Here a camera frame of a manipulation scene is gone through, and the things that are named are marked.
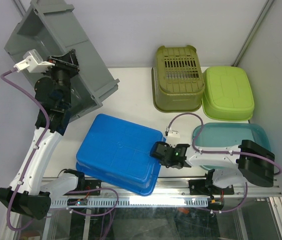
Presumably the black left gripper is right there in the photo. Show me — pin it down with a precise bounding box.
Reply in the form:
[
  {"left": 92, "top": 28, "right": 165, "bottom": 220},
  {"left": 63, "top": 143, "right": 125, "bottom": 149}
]
[{"left": 40, "top": 48, "right": 80, "bottom": 107}]

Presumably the grey plastic crate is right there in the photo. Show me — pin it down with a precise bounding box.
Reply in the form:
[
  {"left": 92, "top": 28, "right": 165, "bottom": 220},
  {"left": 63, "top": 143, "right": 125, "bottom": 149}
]
[{"left": 3, "top": 0, "right": 121, "bottom": 124}]

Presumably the clear container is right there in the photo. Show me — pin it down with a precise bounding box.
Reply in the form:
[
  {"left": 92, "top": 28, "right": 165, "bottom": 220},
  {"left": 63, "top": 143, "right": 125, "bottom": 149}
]
[{"left": 192, "top": 122, "right": 272, "bottom": 173}]

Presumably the blue plastic bin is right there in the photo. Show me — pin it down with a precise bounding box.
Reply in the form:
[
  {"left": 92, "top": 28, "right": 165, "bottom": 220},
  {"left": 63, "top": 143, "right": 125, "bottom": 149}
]
[{"left": 76, "top": 113, "right": 166, "bottom": 196}]

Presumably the olive green slotted basket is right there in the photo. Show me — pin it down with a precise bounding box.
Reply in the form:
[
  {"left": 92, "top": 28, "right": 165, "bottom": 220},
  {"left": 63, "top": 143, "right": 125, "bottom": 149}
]
[{"left": 151, "top": 45, "right": 205, "bottom": 113}]

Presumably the bright green plastic tub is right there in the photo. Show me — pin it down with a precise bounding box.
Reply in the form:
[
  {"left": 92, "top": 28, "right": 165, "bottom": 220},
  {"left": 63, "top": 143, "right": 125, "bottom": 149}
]
[{"left": 202, "top": 66, "right": 255, "bottom": 122}]

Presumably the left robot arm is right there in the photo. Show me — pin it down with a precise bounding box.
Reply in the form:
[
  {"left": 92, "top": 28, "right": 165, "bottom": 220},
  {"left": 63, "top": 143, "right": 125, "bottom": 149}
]
[{"left": 0, "top": 49, "right": 86, "bottom": 220}]

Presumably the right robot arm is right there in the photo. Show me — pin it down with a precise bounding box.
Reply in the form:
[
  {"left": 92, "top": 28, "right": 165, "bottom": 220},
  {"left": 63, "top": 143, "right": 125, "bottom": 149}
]
[{"left": 149, "top": 140, "right": 277, "bottom": 197}]

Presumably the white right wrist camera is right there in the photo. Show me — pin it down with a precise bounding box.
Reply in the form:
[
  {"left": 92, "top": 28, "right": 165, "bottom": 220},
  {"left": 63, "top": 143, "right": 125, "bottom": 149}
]
[{"left": 164, "top": 126, "right": 181, "bottom": 142}]

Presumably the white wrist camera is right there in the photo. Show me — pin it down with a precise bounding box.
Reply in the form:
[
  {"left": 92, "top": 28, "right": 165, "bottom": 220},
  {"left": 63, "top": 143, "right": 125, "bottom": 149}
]
[
  {"left": 164, "top": 126, "right": 181, "bottom": 142},
  {"left": 13, "top": 49, "right": 55, "bottom": 73}
]

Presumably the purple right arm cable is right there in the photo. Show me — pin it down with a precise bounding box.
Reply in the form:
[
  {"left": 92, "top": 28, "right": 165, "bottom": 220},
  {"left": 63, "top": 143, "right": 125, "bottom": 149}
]
[{"left": 165, "top": 112, "right": 282, "bottom": 215}]

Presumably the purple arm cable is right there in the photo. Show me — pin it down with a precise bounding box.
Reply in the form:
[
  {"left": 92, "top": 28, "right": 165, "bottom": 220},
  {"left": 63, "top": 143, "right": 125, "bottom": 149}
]
[
  {"left": 165, "top": 112, "right": 282, "bottom": 215},
  {"left": 0, "top": 69, "right": 52, "bottom": 232}
]

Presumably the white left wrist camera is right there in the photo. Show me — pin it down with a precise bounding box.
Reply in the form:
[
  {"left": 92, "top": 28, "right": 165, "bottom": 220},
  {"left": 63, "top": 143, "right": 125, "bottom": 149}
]
[{"left": 13, "top": 49, "right": 55, "bottom": 73}]

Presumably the white slotted cable duct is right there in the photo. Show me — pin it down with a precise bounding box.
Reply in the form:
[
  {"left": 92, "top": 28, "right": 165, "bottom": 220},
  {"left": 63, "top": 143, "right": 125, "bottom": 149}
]
[{"left": 51, "top": 196, "right": 208, "bottom": 209}]

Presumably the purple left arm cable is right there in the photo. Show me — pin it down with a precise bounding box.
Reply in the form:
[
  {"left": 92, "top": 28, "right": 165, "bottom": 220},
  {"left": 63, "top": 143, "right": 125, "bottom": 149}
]
[{"left": 0, "top": 69, "right": 52, "bottom": 232}]

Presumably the aluminium rail frame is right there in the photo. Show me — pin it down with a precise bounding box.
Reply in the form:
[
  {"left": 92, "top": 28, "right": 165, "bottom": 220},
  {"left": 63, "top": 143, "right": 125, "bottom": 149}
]
[{"left": 42, "top": 177, "right": 282, "bottom": 198}]

